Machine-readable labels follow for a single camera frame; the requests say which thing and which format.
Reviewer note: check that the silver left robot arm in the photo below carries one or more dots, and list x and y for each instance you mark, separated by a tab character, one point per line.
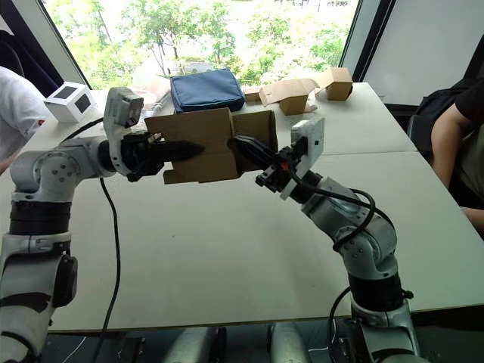
41	177

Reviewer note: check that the silver rounded shape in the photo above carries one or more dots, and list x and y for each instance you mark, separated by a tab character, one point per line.
193	346
293	344

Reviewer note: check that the person in black shirt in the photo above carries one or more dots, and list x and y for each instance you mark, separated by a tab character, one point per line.
470	151

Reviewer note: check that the blue fabric bag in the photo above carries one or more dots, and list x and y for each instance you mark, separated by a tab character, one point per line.
206	90

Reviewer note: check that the black chair back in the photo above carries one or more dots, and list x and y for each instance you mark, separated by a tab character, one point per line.
11	53

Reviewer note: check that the closed brown cardboard box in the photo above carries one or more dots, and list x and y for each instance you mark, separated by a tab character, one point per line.
339	84

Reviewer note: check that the small brown cardboard box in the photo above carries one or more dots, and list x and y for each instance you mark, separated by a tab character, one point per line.
211	145

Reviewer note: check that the person in white shirt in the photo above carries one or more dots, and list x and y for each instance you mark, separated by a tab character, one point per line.
17	113

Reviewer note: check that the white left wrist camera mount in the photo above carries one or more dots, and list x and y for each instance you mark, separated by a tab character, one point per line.
118	109

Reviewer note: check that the white cube with dark panels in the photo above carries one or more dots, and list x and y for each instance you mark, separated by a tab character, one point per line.
70	100

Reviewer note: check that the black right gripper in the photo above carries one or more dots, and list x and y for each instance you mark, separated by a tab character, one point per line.
278	170

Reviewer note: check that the open brown cardboard box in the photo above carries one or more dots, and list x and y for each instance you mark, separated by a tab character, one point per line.
289	96

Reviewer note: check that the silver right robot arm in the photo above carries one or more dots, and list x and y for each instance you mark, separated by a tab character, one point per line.
359	242

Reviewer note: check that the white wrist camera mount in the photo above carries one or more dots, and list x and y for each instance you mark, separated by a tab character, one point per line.
312	138
118	109

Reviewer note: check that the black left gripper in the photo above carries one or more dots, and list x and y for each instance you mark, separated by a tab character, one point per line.
138	157

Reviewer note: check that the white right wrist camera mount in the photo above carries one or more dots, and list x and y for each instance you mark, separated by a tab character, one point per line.
312	138

